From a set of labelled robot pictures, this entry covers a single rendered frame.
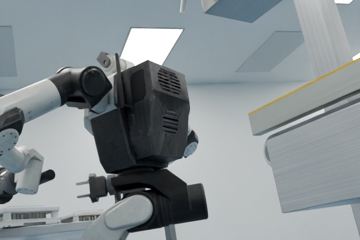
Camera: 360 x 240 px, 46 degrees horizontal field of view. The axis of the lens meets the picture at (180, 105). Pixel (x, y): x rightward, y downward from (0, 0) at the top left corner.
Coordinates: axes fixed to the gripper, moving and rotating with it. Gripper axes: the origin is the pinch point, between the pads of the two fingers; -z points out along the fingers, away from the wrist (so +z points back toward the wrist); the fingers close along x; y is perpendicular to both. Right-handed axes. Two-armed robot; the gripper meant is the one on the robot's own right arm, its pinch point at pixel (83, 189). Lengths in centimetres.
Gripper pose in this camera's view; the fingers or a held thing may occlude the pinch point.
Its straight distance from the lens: 187.7
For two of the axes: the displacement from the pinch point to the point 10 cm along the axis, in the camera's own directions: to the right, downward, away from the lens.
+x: 1.6, 9.4, -3.1
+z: 9.9, -1.7, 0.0
